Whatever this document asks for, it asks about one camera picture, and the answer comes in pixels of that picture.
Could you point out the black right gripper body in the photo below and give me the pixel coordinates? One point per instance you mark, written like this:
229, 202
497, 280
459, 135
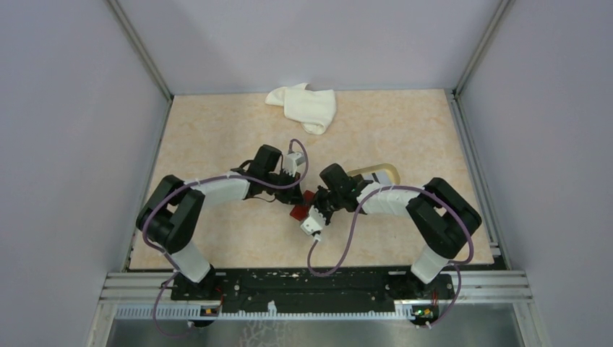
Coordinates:
327, 202

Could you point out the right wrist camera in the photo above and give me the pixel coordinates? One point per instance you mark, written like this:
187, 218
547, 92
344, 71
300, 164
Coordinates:
313, 223

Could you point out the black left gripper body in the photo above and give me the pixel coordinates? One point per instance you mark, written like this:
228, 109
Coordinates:
284, 178

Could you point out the red leather card holder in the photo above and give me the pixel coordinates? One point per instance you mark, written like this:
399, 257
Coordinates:
300, 211

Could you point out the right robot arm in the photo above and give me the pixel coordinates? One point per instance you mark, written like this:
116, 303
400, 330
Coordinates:
445, 220

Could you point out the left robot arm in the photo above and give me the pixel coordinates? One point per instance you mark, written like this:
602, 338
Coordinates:
169, 217

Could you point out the aluminium frame rail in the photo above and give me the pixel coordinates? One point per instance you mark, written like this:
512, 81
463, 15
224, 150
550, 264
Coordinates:
148, 295

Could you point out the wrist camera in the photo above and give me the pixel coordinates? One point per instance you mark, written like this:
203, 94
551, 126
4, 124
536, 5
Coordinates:
313, 223
291, 163

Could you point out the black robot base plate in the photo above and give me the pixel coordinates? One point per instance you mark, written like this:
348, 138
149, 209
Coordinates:
294, 290

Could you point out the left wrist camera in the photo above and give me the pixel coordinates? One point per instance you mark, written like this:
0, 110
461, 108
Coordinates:
291, 163

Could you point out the beige oval tray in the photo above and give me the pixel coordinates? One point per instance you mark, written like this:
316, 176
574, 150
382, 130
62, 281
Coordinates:
364, 174

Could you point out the white folded cloth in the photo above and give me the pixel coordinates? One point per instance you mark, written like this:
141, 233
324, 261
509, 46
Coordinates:
313, 109

